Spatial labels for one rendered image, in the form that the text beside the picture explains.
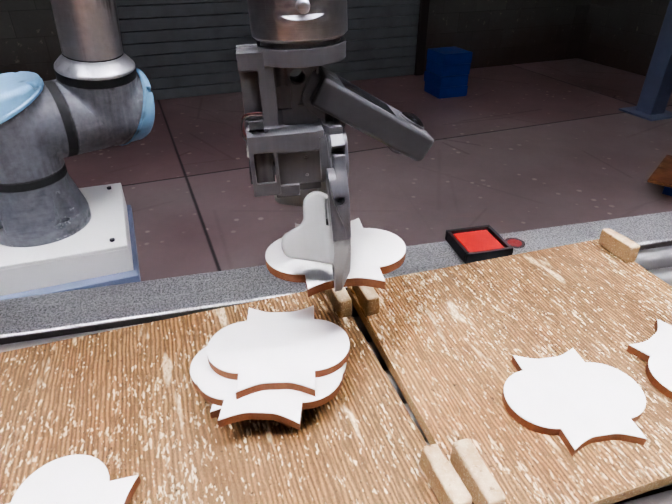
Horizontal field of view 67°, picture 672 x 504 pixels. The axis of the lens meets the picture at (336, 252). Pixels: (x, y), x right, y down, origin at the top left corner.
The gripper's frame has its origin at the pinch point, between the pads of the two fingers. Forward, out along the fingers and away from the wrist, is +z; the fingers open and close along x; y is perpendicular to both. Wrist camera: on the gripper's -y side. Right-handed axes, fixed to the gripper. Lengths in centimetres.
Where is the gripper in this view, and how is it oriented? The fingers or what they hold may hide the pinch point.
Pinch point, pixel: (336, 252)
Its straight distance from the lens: 51.1
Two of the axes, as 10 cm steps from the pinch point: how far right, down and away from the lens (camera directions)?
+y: -9.9, 1.2, -1.2
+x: 1.6, 5.3, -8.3
